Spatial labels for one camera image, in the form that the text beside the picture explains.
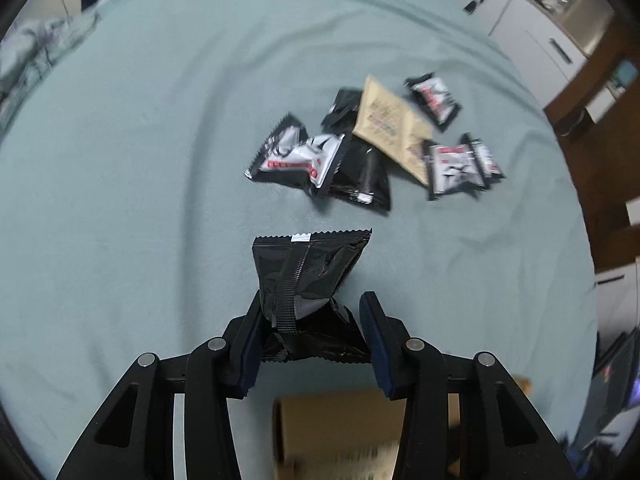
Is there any brown cardboard box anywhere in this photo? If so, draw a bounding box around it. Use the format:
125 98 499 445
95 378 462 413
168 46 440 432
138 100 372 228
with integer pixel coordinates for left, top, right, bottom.
271 376 534 480

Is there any teal bed sheet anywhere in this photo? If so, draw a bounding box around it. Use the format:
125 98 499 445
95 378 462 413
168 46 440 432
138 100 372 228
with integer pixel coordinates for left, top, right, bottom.
1 0 597 479

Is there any black packet under white one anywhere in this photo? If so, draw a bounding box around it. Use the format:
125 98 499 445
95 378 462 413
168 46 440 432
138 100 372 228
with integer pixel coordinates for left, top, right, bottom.
329 136 392 212

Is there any middle black white snack packet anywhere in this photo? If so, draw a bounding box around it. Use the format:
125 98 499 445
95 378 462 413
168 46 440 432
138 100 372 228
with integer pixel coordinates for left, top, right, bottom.
422 140 488 200

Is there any black white snack packet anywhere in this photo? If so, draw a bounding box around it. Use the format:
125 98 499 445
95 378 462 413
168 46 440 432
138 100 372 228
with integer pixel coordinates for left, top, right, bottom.
405 73 462 132
461 133 506 184
422 140 488 200
244 114 350 197

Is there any right black white snack packet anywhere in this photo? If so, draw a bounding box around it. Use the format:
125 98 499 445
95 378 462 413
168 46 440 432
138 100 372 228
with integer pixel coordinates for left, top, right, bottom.
461 133 506 184

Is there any near black white snack packet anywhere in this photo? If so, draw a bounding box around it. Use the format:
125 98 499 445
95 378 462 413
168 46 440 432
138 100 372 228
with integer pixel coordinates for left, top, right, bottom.
244 114 350 197

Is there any upper beige snack sachet pair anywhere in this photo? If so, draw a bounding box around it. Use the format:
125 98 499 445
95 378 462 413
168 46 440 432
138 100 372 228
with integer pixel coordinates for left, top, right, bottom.
354 75 433 186

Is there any left small black snack packet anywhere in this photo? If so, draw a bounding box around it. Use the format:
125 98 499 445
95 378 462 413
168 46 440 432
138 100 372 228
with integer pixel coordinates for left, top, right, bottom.
321 88 362 134

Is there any far black white snack packet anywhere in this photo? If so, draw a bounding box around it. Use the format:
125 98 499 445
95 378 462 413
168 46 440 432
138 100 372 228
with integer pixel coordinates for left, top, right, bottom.
405 73 462 132

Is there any brown wooden furniture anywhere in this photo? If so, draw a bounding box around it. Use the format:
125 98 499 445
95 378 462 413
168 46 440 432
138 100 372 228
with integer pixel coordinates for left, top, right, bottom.
544 18 639 273

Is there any white wardrobe right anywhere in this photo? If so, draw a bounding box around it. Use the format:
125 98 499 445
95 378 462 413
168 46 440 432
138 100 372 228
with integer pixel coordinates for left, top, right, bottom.
447 0 587 106

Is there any crumpled grey blanket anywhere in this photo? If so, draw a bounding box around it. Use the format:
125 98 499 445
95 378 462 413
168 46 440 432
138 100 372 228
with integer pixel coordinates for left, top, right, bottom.
1 11 100 136

